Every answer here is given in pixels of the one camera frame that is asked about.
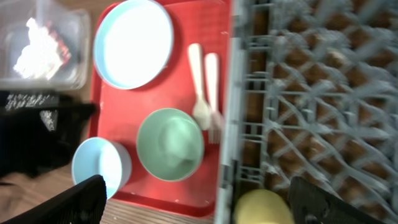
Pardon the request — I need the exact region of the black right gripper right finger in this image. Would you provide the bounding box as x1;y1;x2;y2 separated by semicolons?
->
289;177;384;224

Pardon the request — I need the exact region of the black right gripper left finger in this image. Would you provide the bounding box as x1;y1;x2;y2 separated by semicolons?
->
4;174;107;224

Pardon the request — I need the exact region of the yellow plastic cup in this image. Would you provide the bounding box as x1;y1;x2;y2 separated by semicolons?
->
234;189;295;224

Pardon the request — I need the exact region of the green bowl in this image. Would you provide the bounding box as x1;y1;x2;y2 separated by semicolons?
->
136;108;205;182

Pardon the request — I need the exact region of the black waste tray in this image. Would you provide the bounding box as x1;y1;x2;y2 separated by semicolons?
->
1;90;96;178

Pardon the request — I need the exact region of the grey dishwasher rack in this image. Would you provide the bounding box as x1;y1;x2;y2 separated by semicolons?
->
215;0;397;223

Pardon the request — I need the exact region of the light blue bowl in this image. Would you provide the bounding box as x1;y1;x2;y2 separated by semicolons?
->
72;137;132;199

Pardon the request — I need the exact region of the red plastic tray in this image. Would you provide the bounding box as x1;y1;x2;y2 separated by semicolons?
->
88;1;231;218

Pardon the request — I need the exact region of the pink plastic fork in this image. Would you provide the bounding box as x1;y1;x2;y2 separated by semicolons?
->
205;53;224;144

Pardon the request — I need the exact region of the cream plastic spoon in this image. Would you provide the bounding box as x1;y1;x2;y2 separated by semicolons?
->
188;43;211;131

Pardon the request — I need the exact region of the red snack wrapper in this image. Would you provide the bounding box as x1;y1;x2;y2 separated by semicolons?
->
48;26;72;65

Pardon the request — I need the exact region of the clear plastic bin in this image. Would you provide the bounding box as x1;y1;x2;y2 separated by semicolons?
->
1;0;91;91

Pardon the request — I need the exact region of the light blue plate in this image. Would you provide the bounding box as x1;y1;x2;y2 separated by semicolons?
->
93;0;174;90

